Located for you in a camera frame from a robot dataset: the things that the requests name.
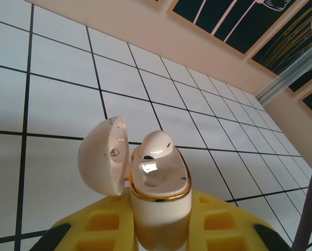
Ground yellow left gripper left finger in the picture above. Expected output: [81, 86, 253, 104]
[40, 196, 137, 251]

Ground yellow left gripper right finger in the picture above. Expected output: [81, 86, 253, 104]
[187, 189, 294, 251]

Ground beige earbud charging case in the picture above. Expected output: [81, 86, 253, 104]
[77, 115, 193, 250]

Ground beige wireless earbud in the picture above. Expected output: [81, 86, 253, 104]
[139, 130, 173, 160]

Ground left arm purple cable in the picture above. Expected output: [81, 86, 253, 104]
[293, 149, 312, 251]

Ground aluminium frame post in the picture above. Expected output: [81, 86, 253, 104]
[255, 39, 312, 105]

